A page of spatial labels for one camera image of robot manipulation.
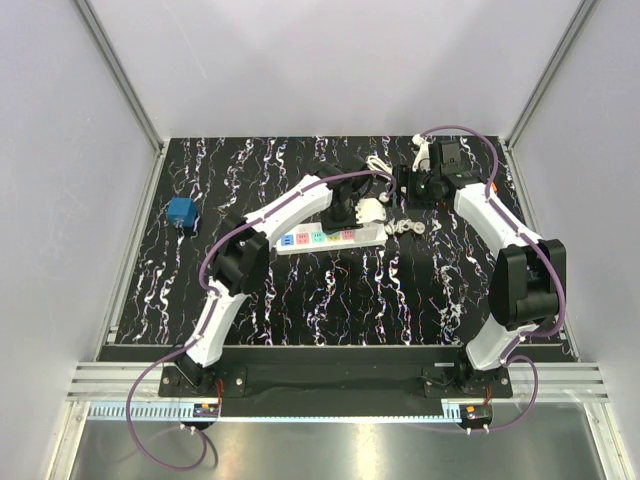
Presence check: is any white multicolour power strip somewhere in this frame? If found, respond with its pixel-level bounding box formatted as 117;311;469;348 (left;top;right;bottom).
276;222;388;255

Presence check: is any blue cube adapter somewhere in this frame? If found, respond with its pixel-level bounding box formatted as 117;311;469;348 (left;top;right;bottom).
167;197;198;230

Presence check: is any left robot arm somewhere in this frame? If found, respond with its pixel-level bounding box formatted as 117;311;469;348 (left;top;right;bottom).
170;165;374;396

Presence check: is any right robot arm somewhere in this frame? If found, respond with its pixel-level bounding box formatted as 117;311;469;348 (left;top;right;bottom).
393;166;567;397

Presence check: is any black marble pattern mat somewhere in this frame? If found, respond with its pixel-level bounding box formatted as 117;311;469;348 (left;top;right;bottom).
115;136;494;346

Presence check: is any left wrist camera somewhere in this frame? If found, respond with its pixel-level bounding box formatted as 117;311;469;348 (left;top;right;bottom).
355;198;387;225

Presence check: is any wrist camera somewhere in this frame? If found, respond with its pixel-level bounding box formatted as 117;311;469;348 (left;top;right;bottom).
411;134;470;176
355;198;387;225

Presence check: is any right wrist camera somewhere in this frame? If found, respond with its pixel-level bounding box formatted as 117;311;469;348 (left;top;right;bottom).
411;134;470;176

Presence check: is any white coiled power cord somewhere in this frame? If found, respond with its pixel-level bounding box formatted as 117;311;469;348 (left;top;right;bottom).
365;154;396;176

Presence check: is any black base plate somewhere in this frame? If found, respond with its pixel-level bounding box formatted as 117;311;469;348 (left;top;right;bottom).
159;346;513;419

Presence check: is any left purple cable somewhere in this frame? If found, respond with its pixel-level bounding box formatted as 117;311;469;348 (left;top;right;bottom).
124;170;399;472

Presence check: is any white slotted cable duct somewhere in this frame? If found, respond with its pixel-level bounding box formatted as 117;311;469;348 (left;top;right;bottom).
88;401;220;421

